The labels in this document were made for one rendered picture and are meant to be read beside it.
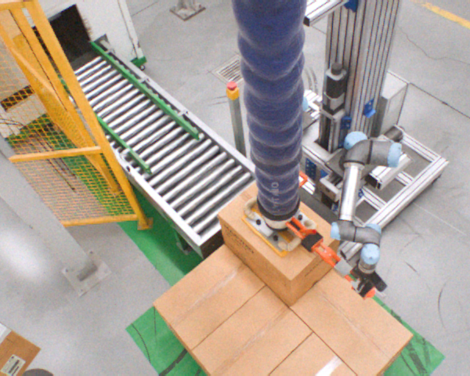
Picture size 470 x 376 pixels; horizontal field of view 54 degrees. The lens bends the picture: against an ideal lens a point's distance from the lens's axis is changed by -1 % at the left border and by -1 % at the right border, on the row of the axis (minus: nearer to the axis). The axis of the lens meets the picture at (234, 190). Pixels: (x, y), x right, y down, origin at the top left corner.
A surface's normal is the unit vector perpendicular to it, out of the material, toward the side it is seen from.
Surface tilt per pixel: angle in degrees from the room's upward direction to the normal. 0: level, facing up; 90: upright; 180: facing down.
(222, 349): 0
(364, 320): 0
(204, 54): 0
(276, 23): 78
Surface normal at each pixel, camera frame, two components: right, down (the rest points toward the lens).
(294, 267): -0.11, -0.55
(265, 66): -0.20, 0.67
